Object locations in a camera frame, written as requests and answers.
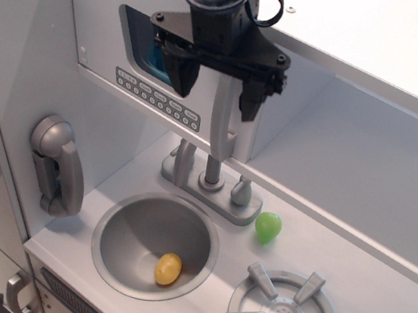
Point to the grey microwave door handle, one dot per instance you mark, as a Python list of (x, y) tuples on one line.
[(221, 138)]

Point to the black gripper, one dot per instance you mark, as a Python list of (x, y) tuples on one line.
[(226, 42)]

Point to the yellow plastic lemon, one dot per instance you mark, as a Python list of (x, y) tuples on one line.
[(167, 269)]

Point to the grey oven door handle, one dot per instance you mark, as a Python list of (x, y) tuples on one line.
[(20, 297)]

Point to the blue plastic bowl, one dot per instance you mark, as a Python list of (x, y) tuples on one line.
[(156, 64)]

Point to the white toy kitchen cabinet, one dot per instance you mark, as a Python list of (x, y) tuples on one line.
[(335, 157)]

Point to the green plastic pear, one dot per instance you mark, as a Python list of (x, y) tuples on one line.
[(268, 225)]

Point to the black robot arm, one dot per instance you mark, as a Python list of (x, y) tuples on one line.
[(251, 8)]

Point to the grey toy faucet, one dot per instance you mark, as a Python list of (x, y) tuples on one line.
[(203, 178)]

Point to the grey toy telephone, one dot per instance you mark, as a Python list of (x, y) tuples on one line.
[(58, 167)]

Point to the white toy microwave door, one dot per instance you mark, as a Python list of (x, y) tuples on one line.
[(113, 37)]

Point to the round metal sink bowl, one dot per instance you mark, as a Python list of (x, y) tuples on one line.
[(136, 232)]

